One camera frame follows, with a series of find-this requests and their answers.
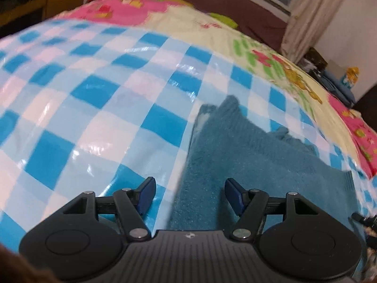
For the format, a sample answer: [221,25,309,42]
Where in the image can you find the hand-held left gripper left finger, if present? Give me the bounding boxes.
[63,177,156,240]

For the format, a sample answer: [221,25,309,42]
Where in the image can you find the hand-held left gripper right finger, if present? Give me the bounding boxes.
[224,178,321,240]

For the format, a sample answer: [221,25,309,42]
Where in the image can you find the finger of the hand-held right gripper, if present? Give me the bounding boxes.
[349,212,377,233]

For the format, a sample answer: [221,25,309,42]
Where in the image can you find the teal sweater with white flowers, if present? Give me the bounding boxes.
[169,95,365,234]

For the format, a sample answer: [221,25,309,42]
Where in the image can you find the stack of blue clothes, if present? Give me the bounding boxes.
[320,72,356,108]

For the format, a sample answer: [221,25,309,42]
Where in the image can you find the blue white checkered plastic sheet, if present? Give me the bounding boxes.
[0,0,377,250]

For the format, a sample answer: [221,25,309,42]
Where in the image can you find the yellow cartoon figure box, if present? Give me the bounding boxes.
[342,67,360,89]

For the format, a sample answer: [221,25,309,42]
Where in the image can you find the dark box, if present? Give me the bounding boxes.
[300,47,328,73]

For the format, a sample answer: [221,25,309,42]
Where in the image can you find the yellow-green cloth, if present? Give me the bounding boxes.
[152,0,238,29]

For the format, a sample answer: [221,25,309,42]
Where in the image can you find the maroon bedding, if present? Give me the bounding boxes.
[149,0,291,54]

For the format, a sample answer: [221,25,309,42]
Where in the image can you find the cream curtain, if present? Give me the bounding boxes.
[281,0,357,63]

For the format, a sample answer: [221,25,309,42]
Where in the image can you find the wooden cabinet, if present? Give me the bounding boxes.
[0,0,89,34]

